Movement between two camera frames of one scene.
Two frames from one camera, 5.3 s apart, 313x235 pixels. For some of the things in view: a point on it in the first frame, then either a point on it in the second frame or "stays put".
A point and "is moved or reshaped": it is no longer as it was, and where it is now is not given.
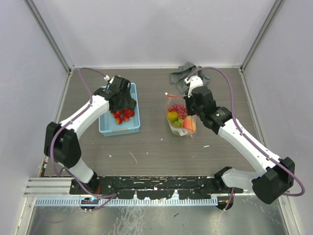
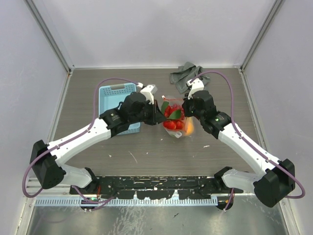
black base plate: [154, 187] stays put
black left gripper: [127, 103] → [157, 117]
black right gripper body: [191, 108] stays put
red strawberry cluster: [124, 114] is moved or reshaped
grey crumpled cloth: [178, 78] stays put
